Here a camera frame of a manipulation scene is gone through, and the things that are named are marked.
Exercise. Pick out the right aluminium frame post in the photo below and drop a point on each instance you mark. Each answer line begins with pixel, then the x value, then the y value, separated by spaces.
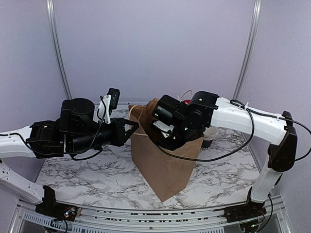
pixel 250 44

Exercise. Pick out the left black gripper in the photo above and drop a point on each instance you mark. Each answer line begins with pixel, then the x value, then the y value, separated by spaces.
pixel 120 136

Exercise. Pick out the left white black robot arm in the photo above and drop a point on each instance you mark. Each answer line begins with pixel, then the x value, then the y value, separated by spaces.
pixel 79 129

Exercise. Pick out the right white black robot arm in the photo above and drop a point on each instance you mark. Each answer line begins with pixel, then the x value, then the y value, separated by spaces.
pixel 210 110

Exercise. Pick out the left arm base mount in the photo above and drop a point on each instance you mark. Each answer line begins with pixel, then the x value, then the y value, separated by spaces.
pixel 59 211

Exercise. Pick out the left aluminium frame post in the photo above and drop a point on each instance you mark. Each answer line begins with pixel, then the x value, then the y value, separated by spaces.
pixel 57 48

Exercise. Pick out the stack of paper cups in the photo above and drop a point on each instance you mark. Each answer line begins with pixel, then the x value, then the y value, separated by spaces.
pixel 209 135

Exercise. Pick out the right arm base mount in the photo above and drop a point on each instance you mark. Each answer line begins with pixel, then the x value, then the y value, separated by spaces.
pixel 239 213

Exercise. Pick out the front aluminium rail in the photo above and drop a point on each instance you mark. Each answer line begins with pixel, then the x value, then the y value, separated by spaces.
pixel 88 219

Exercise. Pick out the brown paper bag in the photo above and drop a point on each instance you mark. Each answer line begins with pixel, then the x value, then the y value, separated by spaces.
pixel 166 175

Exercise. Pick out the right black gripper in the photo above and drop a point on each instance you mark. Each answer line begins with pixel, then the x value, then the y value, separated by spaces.
pixel 161 141

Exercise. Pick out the aluminium frame post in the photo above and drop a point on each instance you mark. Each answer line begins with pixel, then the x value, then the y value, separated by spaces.
pixel 57 48
pixel 250 44

